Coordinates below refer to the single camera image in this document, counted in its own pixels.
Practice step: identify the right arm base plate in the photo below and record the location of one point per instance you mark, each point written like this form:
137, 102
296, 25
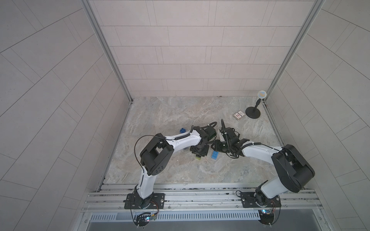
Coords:
248, 199

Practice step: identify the light blue long lego brick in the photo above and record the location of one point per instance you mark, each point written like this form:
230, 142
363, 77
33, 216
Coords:
214, 155

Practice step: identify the left circuit board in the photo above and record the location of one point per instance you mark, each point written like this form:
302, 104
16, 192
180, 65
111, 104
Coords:
144, 219

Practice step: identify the black stand with round disc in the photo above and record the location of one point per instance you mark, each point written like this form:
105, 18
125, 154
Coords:
254, 112

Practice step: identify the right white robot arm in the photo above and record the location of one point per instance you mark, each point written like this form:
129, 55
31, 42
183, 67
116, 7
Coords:
293, 171

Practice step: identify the aluminium rail frame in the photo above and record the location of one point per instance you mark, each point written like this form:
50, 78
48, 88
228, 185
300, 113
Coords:
194, 196

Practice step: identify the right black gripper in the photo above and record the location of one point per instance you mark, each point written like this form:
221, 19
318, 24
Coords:
218, 145

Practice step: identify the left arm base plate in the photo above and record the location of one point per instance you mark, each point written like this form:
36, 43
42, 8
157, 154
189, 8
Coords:
154, 201

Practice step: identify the circuit board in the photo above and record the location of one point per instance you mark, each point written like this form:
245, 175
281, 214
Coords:
267, 217
144, 219

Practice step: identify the right circuit board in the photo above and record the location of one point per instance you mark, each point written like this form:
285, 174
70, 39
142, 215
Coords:
267, 217

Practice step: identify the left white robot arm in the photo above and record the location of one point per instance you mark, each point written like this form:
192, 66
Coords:
157, 153

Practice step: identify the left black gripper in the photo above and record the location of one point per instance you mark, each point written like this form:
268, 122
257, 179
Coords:
199, 150

